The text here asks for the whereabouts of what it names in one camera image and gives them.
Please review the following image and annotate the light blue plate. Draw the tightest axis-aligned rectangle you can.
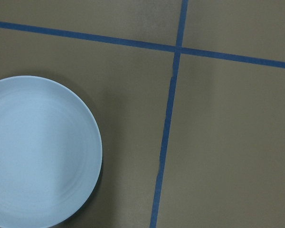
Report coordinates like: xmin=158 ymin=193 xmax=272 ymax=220
xmin=0 ymin=76 xmax=102 ymax=228

